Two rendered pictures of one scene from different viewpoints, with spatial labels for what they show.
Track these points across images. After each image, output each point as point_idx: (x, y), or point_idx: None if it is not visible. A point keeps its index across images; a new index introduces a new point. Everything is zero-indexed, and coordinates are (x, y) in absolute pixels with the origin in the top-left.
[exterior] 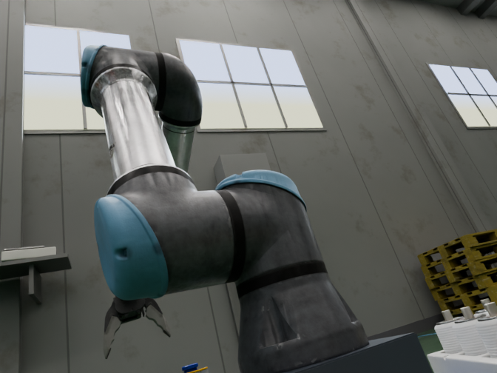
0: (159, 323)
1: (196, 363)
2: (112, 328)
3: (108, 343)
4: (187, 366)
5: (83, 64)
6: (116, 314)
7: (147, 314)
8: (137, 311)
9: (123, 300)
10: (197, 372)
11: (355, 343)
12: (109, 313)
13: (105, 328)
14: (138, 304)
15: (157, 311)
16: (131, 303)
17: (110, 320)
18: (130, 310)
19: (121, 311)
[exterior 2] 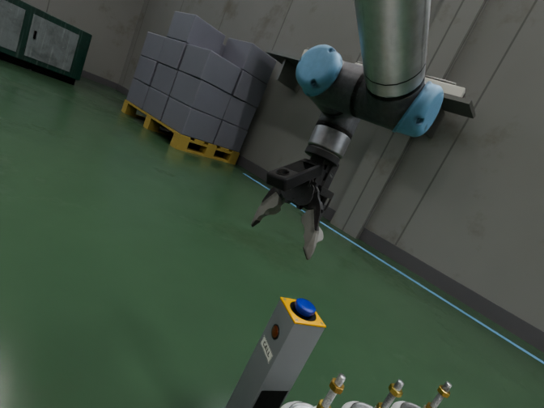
0: (304, 236)
1: (308, 311)
2: (269, 204)
3: (257, 214)
4: (296, 303)
5: None
6: (279, 193)
7: (303, 217)
8: (296, 206)
9: (268, 184)
10: (291, 320)
11: None
12: (276, 188)
13: (264, 199)
14: (301, 199)
15: (313, 223)
16: (297, 192)
17: (272, 194)
18: (291, 199)
19: (283, 194)
